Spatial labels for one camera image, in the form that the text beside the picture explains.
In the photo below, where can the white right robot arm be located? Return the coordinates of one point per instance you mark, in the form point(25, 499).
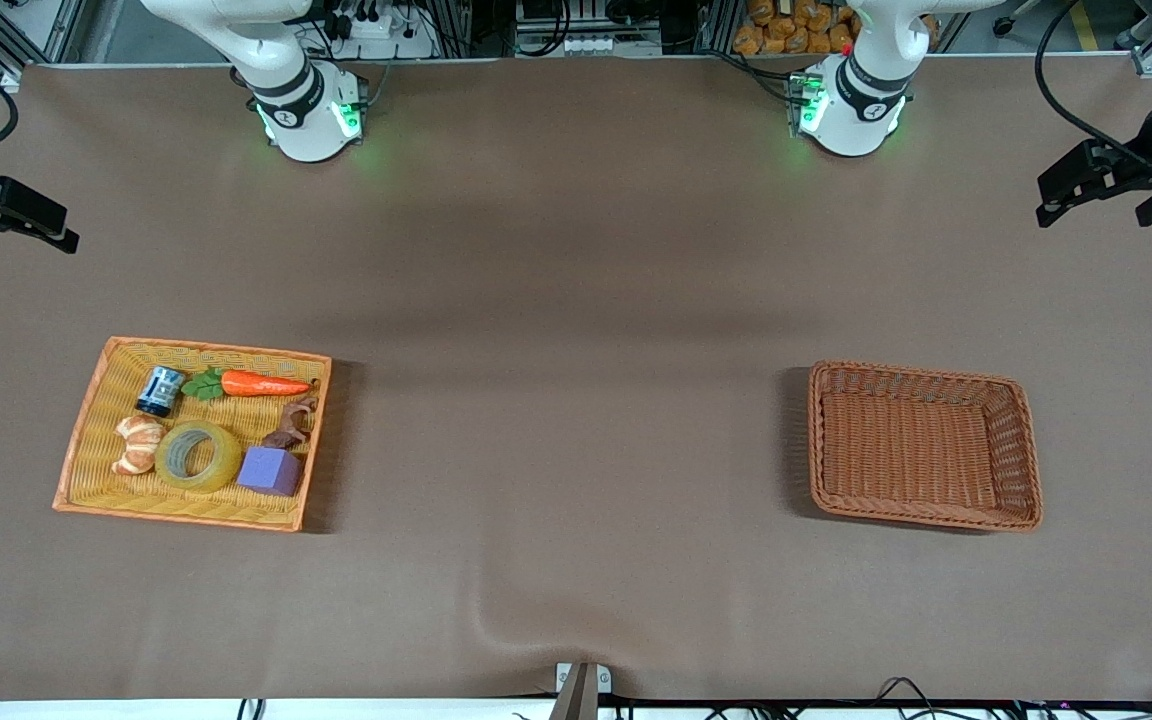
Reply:
point(306, 120)

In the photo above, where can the orange toy carrot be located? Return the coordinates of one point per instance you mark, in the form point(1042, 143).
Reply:
point(256, 384)

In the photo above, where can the bag of orange snacks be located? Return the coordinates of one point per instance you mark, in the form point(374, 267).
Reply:
point(786, 30)

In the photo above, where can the toy croissant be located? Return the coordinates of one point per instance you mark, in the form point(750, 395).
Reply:
point(141, 440)

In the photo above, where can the brown toy pretzel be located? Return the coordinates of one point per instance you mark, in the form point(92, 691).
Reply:
point(286, 437)

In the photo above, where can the brown wicker basket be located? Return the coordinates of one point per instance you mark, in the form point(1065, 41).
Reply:
point(916, 450)

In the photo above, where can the small blue can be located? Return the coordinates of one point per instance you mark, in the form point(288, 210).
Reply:
point(160, 392)

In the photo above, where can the black equipment box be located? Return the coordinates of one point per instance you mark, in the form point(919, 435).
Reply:
point(546, 10)

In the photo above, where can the white power strip with plugs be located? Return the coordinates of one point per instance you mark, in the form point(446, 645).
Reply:
point(386, 40)

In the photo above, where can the purple foam cube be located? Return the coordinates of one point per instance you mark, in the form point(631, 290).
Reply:
point(269, 470)

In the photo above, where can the grey metal table clamp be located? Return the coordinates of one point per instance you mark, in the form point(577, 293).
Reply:
point(581, 695)

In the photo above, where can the orange-rimmed yellow wicker tray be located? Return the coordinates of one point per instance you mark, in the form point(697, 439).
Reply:
point(96, 480)

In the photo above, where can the yellow clear tape roll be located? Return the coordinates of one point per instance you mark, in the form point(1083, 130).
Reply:
point(229, 458)

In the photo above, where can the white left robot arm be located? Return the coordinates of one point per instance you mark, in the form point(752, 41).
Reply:
point(851, 120)

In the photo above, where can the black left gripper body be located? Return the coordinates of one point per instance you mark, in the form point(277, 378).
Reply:
point(1142, 160)

